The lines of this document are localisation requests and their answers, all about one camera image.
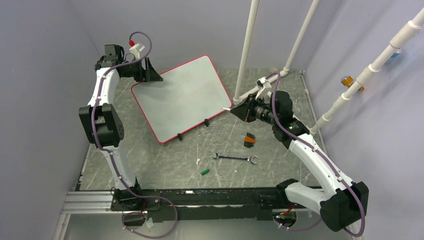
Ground green marker cap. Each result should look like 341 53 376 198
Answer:
200 168 210 176

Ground aluminium base extrusion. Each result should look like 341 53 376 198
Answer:
61 191 113 214

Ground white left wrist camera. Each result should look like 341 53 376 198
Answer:
128 40 146 60

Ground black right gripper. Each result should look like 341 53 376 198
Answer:
230 93 279 126

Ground black orange hex key set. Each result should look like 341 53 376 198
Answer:
243 132 256 148

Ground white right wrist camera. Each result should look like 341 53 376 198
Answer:
255 77 272 100

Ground pink framed whiteboard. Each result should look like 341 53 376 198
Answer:
131 54 233 144

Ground silver open-end wrench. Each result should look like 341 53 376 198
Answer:
210 151 259 165

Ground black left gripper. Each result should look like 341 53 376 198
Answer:
121 57 163 83

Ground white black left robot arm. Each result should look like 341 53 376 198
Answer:
78 41 163 210

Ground white PVC pipe frame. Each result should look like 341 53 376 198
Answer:
232 0 319 106

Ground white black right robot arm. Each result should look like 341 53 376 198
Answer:
230 90 369 237

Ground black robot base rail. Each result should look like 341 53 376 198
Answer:
110 187 305 223

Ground orange wall fitting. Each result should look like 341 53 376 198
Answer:
340 75 354 88

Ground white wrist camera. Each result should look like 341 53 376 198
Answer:
255 77 272 100
128 40 146 60

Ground blue wall fitting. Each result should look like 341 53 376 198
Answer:
390 48 402 59

